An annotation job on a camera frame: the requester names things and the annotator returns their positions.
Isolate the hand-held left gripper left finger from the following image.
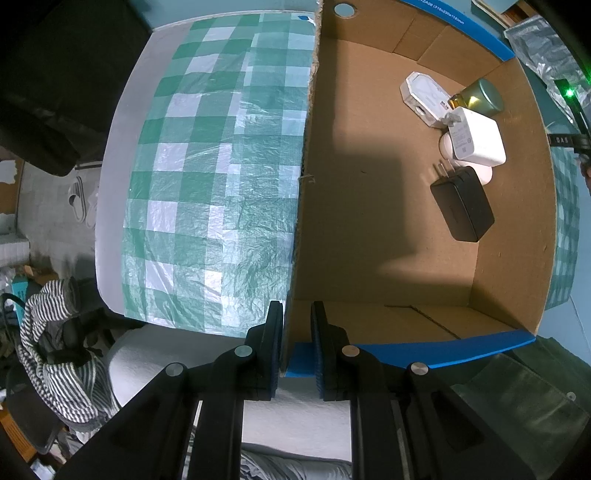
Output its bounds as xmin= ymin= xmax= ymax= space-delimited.
xmin=58 ymin=301 xmax=283 ymax=480

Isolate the wooden frame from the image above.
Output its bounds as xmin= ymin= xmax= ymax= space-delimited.
xmin=471 ymin=0 xmax=522 ymax=17

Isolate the green checked tablecloth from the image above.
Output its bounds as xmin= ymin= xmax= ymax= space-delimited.
xmin=121 ymin=11 xmax=580 ymax=337

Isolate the black power adapter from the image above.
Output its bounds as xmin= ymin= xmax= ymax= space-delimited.
xmin=429 ymin=161 xmax=496 ymax=243

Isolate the teal cardboard box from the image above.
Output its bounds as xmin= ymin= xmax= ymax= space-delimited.
xmin=10 ymin=274 xmax=31 ymax=308

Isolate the white power adapter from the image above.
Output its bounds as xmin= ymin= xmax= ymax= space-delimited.
xmin=441 ymin=107 xmax=508 ymax=168

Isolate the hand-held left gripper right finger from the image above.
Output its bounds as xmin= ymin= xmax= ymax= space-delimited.
xmin=313 ymin=301 xmax=546 ymax=480

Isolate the striped cloth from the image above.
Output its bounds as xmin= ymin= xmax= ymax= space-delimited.
xmin=18 ymin=277 xmax=123 ymax=435

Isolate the white octagonal box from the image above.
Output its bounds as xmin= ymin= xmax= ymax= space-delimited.
xmin=399 ymin=71 xmax=451 ymax=129

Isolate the black cloth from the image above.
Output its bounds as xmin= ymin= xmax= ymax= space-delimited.
xmin=0 ymin=0 xmax=155 ymax=176

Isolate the blue-rimmed cardboard box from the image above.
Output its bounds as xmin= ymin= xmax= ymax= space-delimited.
xmin=281 ymin=0 xmax=557 ymax=379

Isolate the white oval case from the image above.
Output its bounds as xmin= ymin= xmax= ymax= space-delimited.
xmin=438 ymin=131 xmax=494 ymax=185

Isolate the silver foil sheet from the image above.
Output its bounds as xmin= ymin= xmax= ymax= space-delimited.
xmin=503 ymin=14 xmax=587 ymax=130

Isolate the small round lidded jar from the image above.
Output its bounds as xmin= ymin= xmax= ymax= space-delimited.
xmin=447 ymin=78 xmax=505 ymax=116

